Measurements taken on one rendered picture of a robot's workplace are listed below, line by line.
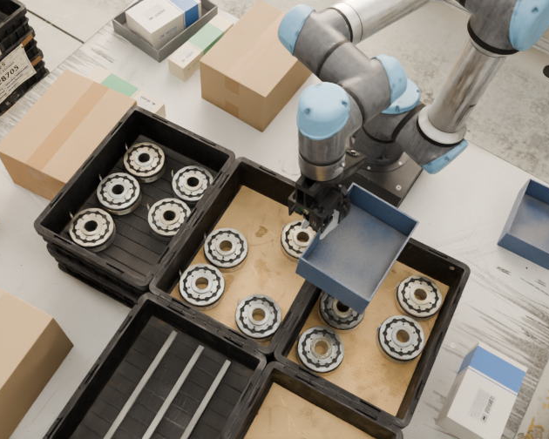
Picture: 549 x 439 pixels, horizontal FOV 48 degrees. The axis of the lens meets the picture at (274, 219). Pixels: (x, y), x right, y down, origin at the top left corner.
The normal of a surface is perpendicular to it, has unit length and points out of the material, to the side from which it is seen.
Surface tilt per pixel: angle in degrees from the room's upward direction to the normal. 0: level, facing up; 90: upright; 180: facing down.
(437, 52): 0
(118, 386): 0
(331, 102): 8
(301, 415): 0
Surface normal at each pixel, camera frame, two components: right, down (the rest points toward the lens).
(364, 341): 0.07, -0.48
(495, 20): -0.74, 0.53
